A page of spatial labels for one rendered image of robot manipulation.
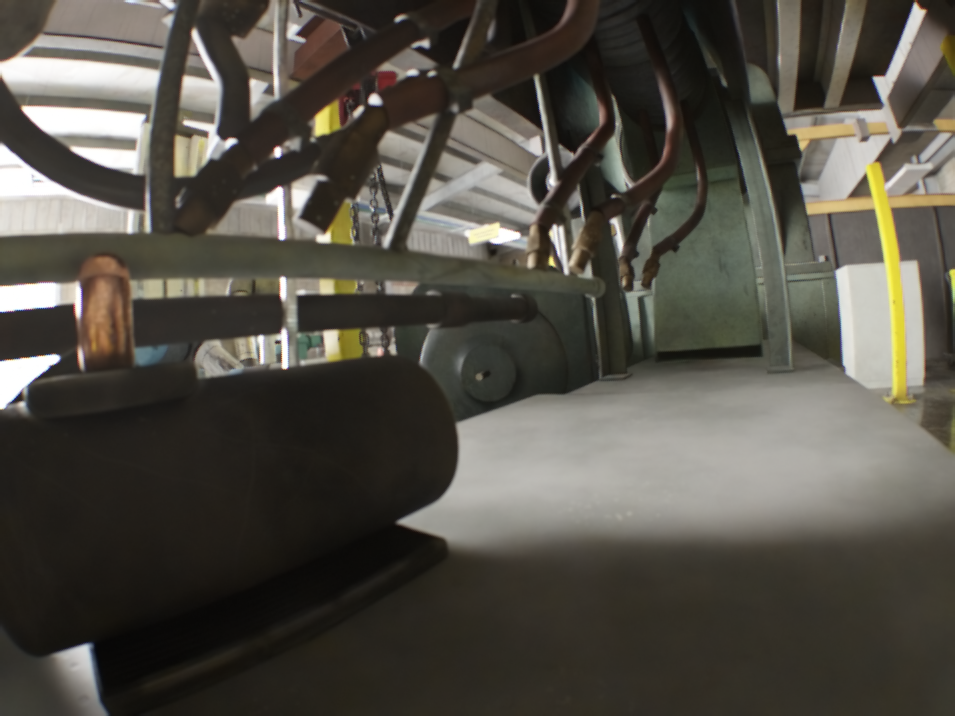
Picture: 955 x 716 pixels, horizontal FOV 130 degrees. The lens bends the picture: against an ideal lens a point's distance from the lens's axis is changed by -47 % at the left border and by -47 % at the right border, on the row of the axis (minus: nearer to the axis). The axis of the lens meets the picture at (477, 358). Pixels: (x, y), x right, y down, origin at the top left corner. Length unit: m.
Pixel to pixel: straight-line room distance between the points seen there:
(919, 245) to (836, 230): 1.20
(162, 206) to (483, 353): 0.77
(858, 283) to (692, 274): 3.01
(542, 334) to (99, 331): 0.81
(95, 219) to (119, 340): 10.17
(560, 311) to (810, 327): 1.02
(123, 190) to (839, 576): 0.37
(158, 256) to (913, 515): 0.36
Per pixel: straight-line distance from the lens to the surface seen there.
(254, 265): 0.21
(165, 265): 0.20
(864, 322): 3.97
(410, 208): 0.26
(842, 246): 5.75
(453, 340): 0.93
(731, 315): 1.01
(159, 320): 0.30
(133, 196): 0.26
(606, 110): 0.66
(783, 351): 0.77
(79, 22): 1.58
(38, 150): 0.26
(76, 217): 10.36
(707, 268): 1.06
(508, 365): 0.88
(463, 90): 0.25
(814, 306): 1.63
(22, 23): 0.24
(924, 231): 6.18
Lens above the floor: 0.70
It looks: 3 degrees down
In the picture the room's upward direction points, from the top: 6 degrees counter-clockwise
